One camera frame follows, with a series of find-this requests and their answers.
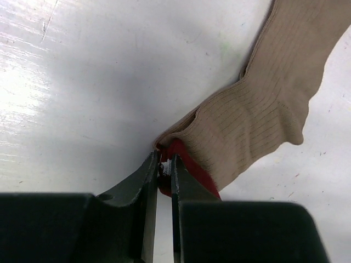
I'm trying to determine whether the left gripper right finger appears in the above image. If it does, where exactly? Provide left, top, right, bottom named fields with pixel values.
left=171, top=156, right=326, bottom=262

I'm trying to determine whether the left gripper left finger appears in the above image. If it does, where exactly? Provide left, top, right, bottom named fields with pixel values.
left=1, top=152, right=158, bottom=262

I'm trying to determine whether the tan sock with red cuff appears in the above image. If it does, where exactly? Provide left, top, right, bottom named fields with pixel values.
left=154, top=1, right=350, bottom=196

